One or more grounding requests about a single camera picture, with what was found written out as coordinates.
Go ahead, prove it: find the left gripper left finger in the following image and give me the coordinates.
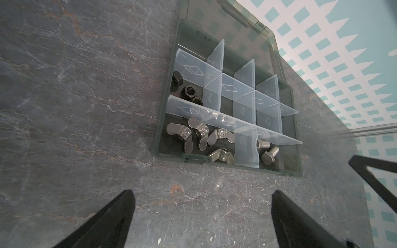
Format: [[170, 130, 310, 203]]
[[55, 190, 135, 248]]

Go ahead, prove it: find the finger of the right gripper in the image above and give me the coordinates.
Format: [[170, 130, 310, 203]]
[[348, 155, 397, 213]]

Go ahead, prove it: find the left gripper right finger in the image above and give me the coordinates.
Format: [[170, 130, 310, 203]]
[[271, 190, 349, 248]]

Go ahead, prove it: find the silver wing nut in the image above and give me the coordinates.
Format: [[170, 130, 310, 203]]
[[188, 117, 209, 151], [209, 148, 235, 164], [166, 123, 193, 154], [207, 128, 236, 146]]

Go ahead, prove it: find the clear plastic organizer box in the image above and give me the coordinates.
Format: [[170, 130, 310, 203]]
[[154, 1, 303, 177]]

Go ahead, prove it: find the silver hex bolt in box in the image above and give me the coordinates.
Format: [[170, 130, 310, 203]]
[[261, 146, 280, 166]]

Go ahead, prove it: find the black nut in box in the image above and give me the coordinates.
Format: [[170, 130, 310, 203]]
[[170, 71, 203, 106]]

